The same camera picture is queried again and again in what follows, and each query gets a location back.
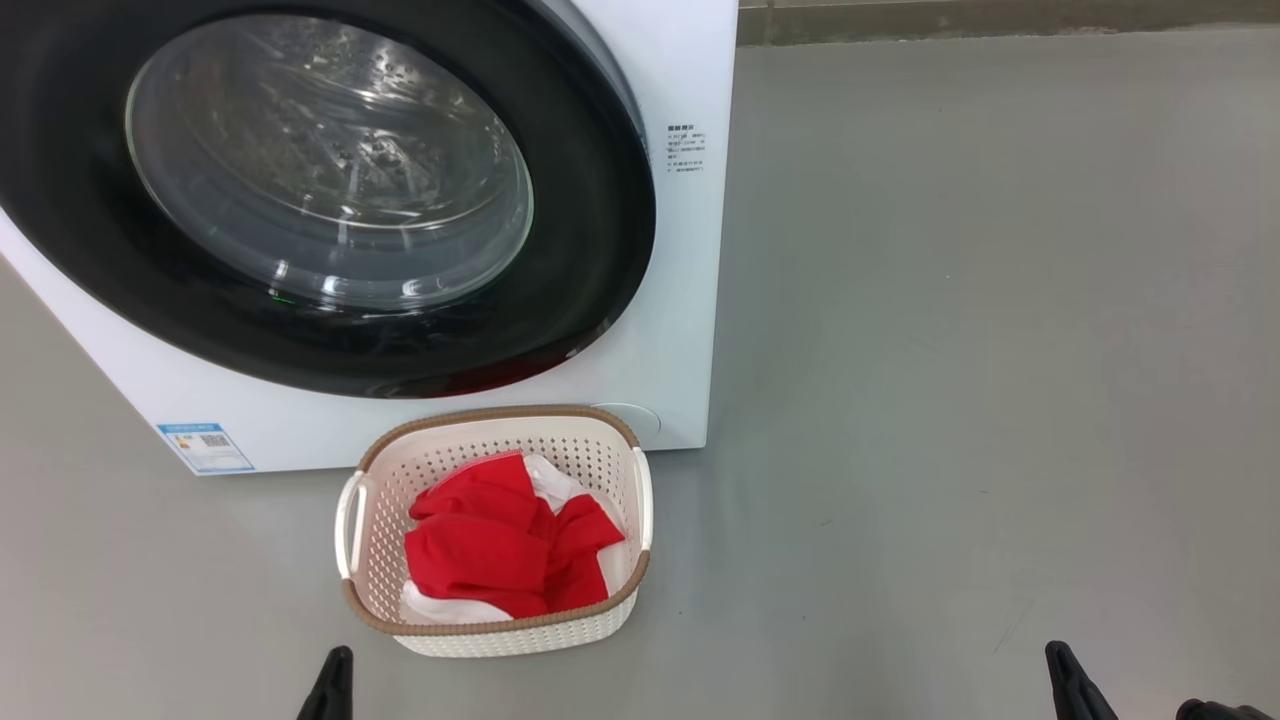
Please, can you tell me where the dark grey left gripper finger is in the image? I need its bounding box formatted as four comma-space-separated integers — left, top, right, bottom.
297, 646, 354, 720

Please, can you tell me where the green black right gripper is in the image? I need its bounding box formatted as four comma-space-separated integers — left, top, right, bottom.
1045, 641, 1271, 720

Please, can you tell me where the red and white garment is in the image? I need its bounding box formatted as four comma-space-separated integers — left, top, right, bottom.
400, 452, 631, 626

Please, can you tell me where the black round glass washer door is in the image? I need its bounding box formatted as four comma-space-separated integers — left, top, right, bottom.
0, 0, 657, 399

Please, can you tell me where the cream perforated laundry basket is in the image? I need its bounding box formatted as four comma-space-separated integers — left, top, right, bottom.
334, 405, 654, 658

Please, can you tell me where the white washing machine body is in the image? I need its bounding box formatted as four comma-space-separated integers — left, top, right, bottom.
0, 0, 739, 476

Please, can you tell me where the blue energy label sticker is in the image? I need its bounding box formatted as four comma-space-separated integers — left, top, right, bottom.
157, 423, 255, 474

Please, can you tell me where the round drain filter cover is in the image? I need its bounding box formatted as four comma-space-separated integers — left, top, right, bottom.
590, 402, 662, 441

